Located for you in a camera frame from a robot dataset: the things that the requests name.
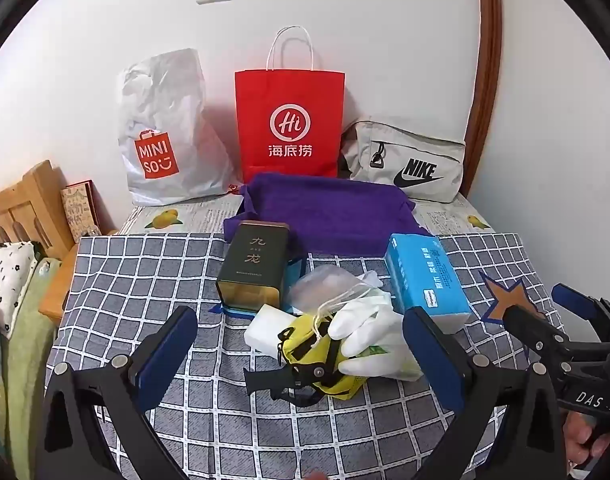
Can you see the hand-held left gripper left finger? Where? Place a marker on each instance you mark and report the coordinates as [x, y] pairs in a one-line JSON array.
[[166, 355]]

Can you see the person's right hand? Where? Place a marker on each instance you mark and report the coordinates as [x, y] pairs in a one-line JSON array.
[[580, 440]]

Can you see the white floral pillow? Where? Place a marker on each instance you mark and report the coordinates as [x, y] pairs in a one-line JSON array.
[[10, 280]]

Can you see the white sponge block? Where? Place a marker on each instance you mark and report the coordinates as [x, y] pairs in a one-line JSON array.
[[267, 330]]

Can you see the purple towel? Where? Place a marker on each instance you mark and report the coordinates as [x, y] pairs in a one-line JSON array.
[[330, 215]]

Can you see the green blanket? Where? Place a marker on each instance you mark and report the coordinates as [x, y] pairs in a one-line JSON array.
[[27, 340]]

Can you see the red paper shopping bag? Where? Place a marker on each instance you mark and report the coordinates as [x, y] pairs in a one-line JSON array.
[[290, 110]]

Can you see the dark green tin box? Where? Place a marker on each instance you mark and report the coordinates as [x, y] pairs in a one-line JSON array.
[[255, 265]]

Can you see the yellow fabric pouch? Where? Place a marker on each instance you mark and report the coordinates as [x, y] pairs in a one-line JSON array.
[[305, 342]]

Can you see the patterned brown box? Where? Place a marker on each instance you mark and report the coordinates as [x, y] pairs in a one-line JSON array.
[[80, 212]]

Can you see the fruit print sheet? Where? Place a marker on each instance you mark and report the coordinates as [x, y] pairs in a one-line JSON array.
[[160, 220]]

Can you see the beige waist bag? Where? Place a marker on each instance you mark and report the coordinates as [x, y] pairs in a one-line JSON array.
[[410, 160]]

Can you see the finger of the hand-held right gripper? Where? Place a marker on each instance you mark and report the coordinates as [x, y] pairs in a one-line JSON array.
[[530, 327], [577, 300]]

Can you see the white plastic shopping bag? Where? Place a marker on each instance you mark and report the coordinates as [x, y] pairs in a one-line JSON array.
[[170, 125]]

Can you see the brown wooden door frame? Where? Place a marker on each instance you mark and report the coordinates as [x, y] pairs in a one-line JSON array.
[[487, 60]]

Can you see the blue tissue pack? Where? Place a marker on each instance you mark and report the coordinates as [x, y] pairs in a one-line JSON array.
[[425, 280]]

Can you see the white glove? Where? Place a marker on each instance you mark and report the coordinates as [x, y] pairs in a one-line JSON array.
[[380, 340]]

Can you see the grey checked blanket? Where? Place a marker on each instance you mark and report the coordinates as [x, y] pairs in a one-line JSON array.
[[135, 285]]

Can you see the wooden bed headboard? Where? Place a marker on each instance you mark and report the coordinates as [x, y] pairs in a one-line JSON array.
[[30, 205]]

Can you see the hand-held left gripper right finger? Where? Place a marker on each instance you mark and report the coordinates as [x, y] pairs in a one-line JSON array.
[[435, 360]]

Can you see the green snack packet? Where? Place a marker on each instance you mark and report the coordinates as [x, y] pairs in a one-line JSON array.
[[374, 350]]

